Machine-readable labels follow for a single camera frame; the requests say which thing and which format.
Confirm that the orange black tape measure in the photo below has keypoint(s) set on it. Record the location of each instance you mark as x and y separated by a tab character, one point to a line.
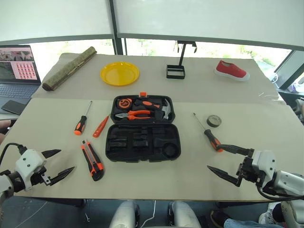
123	103

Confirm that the black metal hanger stand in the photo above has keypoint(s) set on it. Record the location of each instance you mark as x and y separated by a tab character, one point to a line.
175	71

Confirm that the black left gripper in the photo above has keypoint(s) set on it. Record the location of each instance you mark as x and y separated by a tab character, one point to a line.
39	178

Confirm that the large beige paper table sheet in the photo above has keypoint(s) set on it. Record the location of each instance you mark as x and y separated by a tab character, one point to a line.
166	181

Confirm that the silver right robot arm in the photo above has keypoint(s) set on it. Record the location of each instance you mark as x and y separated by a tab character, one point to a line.
287	181

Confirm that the red canvas shoe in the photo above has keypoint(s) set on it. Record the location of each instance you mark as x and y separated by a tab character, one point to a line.
231	71

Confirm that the dark window frame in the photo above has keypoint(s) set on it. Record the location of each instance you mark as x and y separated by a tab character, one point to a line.
120	47

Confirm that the dark framed panel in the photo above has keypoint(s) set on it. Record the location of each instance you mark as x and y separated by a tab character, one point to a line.
288	71

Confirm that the white sneaker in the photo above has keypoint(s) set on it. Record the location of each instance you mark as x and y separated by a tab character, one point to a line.
267	213

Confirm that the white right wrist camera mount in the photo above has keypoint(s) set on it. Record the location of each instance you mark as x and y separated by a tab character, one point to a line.
263	161

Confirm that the wide white roller blind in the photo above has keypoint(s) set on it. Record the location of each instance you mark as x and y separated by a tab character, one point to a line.
209	16

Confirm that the yellow plastic plate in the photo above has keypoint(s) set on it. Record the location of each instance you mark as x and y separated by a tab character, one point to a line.
120	73

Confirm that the black tool case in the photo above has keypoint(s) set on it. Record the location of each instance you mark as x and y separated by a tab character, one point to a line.
142	147

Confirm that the orange voltage tester pen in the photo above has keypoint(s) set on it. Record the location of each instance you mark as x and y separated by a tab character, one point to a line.
99	129

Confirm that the grey rounded machine part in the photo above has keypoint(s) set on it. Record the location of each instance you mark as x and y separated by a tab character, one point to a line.
299	111

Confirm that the black shoe with jeans leg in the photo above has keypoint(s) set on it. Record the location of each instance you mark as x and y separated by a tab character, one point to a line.
221	219

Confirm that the silver rounded leg shell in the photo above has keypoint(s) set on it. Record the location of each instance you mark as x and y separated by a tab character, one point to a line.
183	215
124	215

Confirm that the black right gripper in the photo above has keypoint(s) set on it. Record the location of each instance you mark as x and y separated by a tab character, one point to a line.
248	171

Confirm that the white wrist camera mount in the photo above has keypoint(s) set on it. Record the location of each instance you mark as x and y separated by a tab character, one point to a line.
28	161
263	161

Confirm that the orange black utility knife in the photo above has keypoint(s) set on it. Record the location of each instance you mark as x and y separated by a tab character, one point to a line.
93	161

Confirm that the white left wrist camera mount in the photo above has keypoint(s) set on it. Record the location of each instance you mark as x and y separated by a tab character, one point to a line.
28	161

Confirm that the person's bare forearm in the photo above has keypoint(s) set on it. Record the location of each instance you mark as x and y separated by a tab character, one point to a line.
4	123

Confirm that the dark electrical tape roll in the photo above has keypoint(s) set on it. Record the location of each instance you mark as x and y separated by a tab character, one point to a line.
214	121

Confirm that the rolled green bamboo mat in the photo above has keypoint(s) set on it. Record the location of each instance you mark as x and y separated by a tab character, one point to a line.
69	69

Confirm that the grey open laptop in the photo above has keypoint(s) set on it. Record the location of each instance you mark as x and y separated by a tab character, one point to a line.
16	71

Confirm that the black smartphone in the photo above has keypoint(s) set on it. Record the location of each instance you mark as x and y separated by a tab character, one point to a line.
14	107

